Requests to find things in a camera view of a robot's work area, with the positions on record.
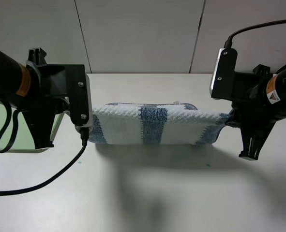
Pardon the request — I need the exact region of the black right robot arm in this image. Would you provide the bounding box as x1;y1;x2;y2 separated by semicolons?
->
226;65;286;160

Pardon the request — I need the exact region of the black right camera cable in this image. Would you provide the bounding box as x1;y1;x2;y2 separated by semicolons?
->
224;18;286;50

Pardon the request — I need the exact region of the black left camera cable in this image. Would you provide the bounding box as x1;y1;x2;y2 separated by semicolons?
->
0;96;88;197

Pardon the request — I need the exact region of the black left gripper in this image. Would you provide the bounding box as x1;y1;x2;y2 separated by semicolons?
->
21;48;67;149

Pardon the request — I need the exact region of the green plastic tray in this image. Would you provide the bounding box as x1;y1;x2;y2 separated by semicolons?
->
0;104;64;153

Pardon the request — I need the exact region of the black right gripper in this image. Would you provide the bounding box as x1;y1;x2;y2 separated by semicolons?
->
226;64;275;160

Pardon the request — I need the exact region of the blue white striped towel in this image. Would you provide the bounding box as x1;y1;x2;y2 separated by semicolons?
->
89;102;229;145

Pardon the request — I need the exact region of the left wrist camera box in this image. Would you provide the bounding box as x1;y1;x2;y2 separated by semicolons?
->
65;65;93;128

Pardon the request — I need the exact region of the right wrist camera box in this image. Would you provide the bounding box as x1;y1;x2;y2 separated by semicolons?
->
210;48;238;101

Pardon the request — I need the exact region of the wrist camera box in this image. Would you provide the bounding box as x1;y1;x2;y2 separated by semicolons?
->
210;48;238;101
65;65;93;128

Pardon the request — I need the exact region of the black camera cable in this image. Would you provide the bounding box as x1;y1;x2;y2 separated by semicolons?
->
0;96;88;197
224;18;286;50

